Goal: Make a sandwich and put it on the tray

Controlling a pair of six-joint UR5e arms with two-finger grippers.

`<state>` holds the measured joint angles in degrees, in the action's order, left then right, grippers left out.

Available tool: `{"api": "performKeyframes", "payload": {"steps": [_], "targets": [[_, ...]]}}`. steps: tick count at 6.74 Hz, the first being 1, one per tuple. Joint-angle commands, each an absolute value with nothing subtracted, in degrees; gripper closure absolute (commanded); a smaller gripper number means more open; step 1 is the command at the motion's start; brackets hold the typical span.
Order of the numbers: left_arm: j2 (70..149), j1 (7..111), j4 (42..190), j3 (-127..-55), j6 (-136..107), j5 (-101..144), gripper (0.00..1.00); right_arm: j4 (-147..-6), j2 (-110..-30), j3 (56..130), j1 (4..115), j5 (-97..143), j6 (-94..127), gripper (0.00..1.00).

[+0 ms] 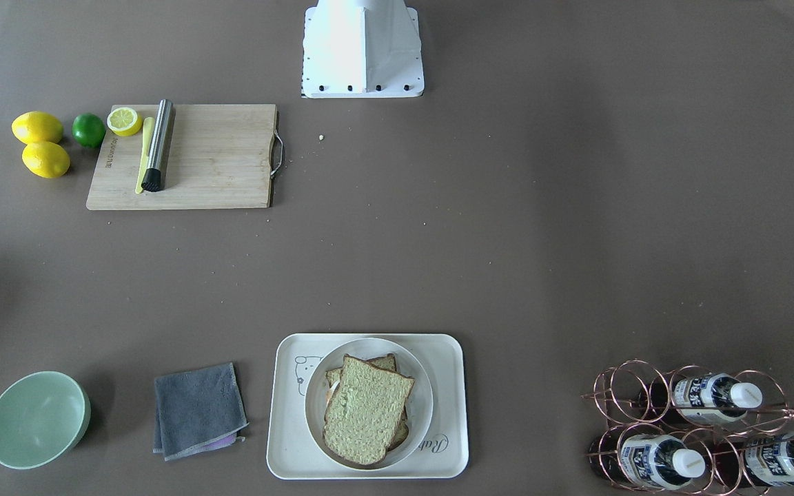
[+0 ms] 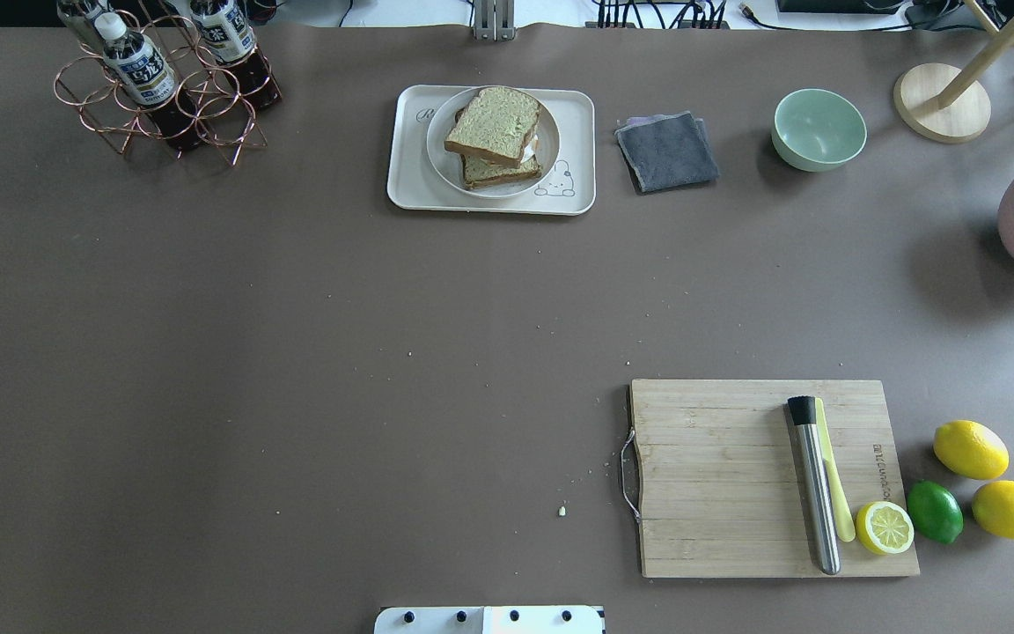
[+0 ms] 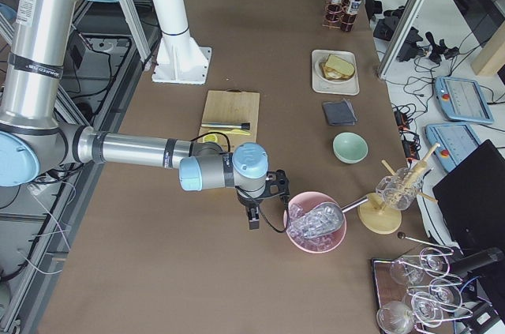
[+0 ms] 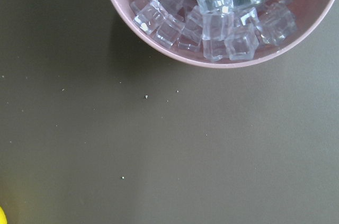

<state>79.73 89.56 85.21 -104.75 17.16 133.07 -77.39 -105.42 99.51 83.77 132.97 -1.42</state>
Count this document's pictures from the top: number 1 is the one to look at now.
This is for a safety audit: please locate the white round plate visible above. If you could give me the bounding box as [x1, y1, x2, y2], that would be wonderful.
[305, 337, 434, 473]

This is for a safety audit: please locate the cream rabbit tray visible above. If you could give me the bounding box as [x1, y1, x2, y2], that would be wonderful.
[267, 333, 469, 479]

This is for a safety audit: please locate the bamboo cutting board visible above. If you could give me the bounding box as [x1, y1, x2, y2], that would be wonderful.
[86, 104, 278, 211]

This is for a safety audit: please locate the grey folded cloth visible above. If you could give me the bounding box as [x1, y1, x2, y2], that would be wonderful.
[152, 362, 249, 462]

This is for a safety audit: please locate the yellow plastic knife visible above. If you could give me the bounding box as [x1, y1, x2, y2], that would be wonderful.
[134, 116, 156, 194]

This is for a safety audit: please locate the half lemon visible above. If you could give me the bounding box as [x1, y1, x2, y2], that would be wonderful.
[106, 107, 144, 137]

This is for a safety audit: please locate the green lime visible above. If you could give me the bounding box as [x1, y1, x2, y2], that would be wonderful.
[71, 113, 107, 148]

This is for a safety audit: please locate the front tea bottle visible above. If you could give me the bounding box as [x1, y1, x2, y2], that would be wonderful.
[587, 429, 706, 490]

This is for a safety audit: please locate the tea bottle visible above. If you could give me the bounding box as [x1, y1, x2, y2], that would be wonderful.
[587, 429, 706, 490]
[713, 433, 794, 488]
[638, 373, 764, 426]

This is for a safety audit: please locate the lower whole lemon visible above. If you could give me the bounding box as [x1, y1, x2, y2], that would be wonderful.
[21, 141, 70, 178]

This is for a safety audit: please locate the whole lemon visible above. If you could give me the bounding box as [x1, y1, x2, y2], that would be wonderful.
[10, 111, 64, 145]
[21, 141, 70, 178]

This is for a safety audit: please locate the upper whole lemon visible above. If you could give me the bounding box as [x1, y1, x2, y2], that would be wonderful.
[10, 111, 64, 145]

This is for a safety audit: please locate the green ceramic bowl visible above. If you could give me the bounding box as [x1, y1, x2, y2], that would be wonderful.
[0, 371, 91, 470]

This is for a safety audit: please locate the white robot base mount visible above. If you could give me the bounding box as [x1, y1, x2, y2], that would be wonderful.
[301, 1, 425, 99]

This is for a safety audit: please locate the copper wire bottle rack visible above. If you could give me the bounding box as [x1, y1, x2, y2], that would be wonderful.
[585, 359, 794, 495]

